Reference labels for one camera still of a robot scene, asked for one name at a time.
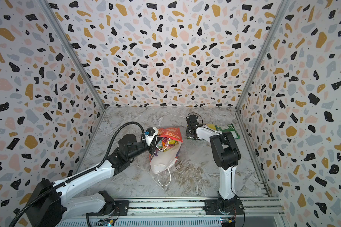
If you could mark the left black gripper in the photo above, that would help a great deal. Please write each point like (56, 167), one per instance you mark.
(152, 147)

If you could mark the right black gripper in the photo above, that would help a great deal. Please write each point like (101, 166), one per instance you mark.
(187, 131)

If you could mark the orange fruits candy packet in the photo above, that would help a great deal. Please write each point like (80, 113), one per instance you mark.
(164, 143)

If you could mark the red paper gift bag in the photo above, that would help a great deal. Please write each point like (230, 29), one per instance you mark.
(162, 161)

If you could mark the green snack packet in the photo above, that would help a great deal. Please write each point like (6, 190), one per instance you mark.
(231, 128)

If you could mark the yellow snack packet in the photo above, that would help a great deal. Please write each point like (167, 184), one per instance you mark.
(213, 127)

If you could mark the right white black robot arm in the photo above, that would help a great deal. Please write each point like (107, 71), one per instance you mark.
(226, 155)

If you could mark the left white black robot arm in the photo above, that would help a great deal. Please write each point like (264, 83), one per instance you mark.
(53, 202)

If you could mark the left green circuit board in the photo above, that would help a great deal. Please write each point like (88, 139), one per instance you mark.
(107, 223)

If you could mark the green circuit board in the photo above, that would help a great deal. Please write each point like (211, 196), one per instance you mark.
(107, 223)
(227, 222)

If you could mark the right green circuit board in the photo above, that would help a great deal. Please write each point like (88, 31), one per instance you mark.
(227, 222)

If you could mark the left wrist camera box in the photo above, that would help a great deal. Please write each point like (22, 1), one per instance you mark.
(150, 134)

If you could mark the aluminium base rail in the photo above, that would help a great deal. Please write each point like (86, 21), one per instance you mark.
(183, 212)

